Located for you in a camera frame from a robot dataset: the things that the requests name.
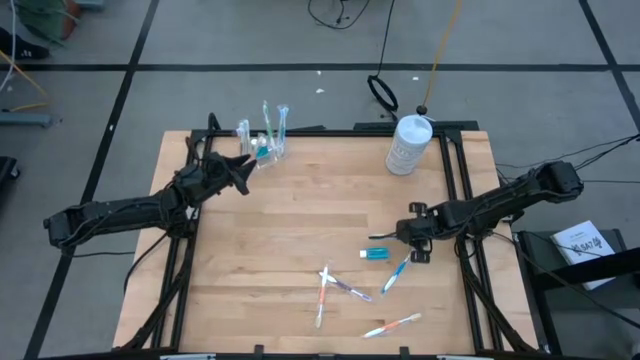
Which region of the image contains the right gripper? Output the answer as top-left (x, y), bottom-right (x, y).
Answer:
top-left (368, 201), bottom-right (455, 265)

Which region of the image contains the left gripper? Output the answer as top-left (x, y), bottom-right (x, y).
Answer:
top-left (172, 152), bottom-right (257, 206)

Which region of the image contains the green white toothbrush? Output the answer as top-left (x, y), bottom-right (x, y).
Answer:
top-left (261, 98), bottom-right (276, 150)

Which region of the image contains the purple white toothbrush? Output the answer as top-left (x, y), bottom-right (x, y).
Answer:
top-left (318, 271), bottom-right (375, 303)

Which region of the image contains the clear acrylic organizer box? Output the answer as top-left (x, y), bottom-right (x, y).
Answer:
top-left (235, 130), bottom-right (292, 170)

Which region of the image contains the white cylindrical wipes canister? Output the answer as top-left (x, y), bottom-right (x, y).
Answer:
top-left (384, 113), bottom-right (435, 176)

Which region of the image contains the black side cart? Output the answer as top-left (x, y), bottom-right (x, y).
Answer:
top-left (514, 227), bottom-right (640, 360)

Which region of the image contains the white printed manual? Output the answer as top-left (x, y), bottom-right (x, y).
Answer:
top-left (549, 219), bottom-right (617, 292)

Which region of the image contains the grey metal bar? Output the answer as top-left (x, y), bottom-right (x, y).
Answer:
top-left (0, 110), bottom-right (53, 128)

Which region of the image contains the black equipment base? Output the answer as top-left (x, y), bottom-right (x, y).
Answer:
top-left (0, 155), bottom-right (21, 201)

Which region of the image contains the green mesh bundle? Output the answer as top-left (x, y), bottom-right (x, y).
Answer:
top-left (14, 0), bottom-right (82, 45)

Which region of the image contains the person's black shoe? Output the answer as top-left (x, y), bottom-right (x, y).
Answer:
top-left (0, 25), bottom-right (51, 61)

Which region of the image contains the black aluminium table frame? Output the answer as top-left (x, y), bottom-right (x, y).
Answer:
top-left (117, 112), bottom-right (539, 360)

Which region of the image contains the black coiled cable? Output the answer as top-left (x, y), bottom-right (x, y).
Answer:
top-left (366, 0), bottom-right (401, 115)

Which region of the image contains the black floor cable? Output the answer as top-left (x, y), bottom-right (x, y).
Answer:
top-left (306, 0), bottom-right (372, 31)

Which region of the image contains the yellow hanging cable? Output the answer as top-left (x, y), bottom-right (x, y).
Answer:
top-left (416, 0), bottom-right (464, 117)

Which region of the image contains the yellow floor cord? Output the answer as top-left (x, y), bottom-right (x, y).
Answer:
top-left (0, 48), bottom-right (50, 113)

